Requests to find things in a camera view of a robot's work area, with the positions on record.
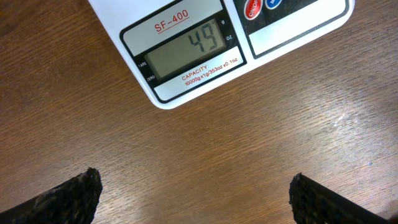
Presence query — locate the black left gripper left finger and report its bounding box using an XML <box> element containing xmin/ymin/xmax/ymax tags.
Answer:
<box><xmin>1</xmin><ymin>167</ymin><xmax>103</xmax><ymax>224</ymax></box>

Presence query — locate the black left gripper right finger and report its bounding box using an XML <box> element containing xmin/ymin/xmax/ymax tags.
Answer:
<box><xmin>289</xmin><ymin>173</ymin><xmax>389</xmax><ymax>224</ymax></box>

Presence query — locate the white digital kitchen scale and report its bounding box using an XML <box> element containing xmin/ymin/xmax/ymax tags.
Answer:
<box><xmin>89</xmin><ymin>0</ymin><xmax>355</xmax><ymax>110</ymax></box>

